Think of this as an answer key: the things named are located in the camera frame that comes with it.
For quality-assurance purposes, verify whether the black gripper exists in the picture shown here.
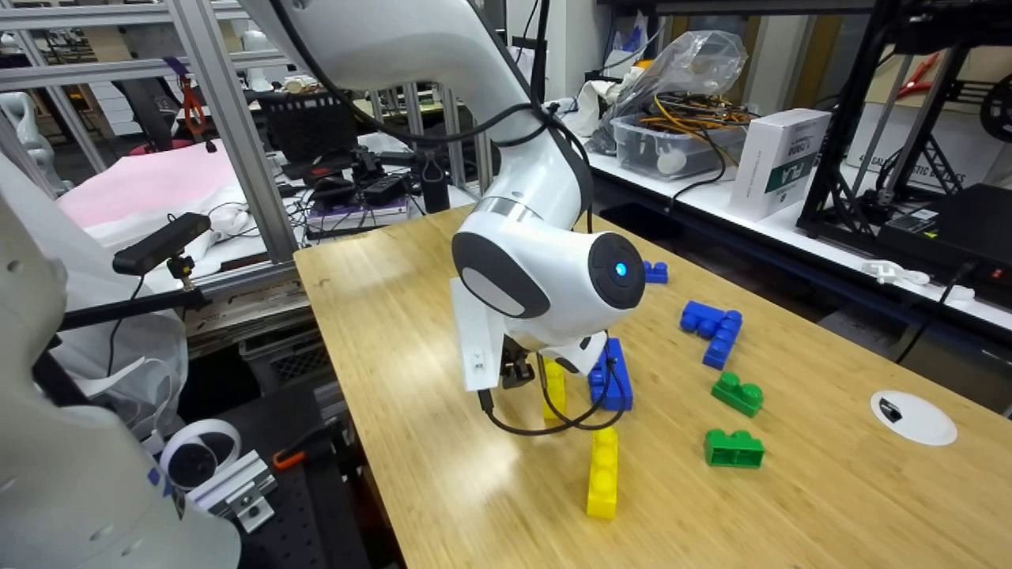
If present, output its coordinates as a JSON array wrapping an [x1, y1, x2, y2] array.
[[497, 340, 537, 391]]

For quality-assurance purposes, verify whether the blue wide eight-stud block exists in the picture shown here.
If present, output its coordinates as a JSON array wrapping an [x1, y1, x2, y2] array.
[[585, 335, 640, 414]]

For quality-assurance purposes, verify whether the blue building block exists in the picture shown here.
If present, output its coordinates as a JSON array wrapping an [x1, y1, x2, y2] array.
[[700, 310, 745, 372], [678, 297, 731, 340]]

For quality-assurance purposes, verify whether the green building block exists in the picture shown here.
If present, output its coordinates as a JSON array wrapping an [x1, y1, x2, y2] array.
[[708, 371, 768, 421], [703, 422, 768, 471]]

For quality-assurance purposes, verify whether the black electronics pile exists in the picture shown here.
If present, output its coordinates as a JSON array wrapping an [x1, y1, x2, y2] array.
[[297, 144, 454, 240]]

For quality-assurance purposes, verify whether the clear plastic storage bin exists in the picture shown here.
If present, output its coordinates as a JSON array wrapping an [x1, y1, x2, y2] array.
[[606, 107, 739, 182]]

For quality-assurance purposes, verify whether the white workbench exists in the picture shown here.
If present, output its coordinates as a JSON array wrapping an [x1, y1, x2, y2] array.
[[488, 97, 1012, 335]]

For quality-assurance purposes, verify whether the black crate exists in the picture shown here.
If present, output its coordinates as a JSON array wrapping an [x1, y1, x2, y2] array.
[[256, 89, 361, 169]]

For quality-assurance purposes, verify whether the white cardboard box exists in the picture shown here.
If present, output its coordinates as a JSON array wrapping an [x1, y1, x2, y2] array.
[[731, 103, 835, 220]]

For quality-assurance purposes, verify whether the clear plastic bag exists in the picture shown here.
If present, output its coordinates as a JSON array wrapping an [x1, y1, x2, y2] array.
[[588, 27, 753, 144]]

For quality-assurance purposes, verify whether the pink sheet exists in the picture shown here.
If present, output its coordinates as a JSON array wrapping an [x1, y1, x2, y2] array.
[[57, 139, 250, 251]]

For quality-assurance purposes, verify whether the white round table grommet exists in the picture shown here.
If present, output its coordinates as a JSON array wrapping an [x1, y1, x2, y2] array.
[[868, 388, 962, 448]]

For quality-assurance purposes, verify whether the white plastic robot cover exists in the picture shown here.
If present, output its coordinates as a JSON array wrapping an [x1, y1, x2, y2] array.
[[0, 198, 246, 569]]

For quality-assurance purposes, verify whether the black equipment box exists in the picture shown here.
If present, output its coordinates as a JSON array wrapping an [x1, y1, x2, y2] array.
[[929, 182, 1012, 310]]

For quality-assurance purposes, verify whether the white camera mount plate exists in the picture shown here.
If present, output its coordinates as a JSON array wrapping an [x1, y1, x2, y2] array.
[[452, 278, 509, 396]]

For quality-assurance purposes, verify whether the white round device with bracket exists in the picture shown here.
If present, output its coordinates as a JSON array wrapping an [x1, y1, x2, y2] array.
[[156, 416, 278, 535]]

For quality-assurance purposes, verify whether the orange cable bundle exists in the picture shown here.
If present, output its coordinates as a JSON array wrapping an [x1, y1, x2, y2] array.
[[644, 90, 753, 139]]

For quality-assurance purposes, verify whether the black metal printer frame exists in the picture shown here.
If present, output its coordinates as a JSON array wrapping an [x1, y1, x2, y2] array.
[[793, 0, 1012, 240]]

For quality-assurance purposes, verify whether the aluminium frame post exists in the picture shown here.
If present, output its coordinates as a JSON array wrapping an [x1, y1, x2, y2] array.
[[163, 0, 301, 269]]

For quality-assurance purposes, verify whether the black camera on stand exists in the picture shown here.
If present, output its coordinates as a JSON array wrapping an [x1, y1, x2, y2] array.
[[109, 208, 214, 281]]

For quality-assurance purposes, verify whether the black camera boom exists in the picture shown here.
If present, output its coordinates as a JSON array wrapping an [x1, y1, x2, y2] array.
[[57, 281, 214, 335]]

